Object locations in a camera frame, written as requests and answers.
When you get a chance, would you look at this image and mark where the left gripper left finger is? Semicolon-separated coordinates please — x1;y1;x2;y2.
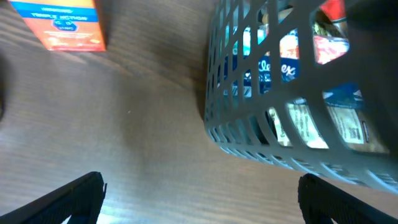
1;172;106;224

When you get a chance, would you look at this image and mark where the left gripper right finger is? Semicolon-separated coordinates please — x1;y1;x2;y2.
298;174;397;224

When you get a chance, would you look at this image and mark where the blue Kleenex tissue multipack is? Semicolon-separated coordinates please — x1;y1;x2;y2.
223;26;368;106

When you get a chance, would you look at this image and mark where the San Remo spaghetti packet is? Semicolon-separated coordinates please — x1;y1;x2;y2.
313;0;349;65

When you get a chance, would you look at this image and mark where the orange medicine box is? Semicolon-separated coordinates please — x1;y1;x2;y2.
9;0;106;52

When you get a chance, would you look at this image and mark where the brown Nescafe Gold coffee bag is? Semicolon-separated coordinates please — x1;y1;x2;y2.
267;103;389;154

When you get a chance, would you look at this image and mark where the grey plastic basket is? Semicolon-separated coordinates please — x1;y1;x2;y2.
203;1;397;194

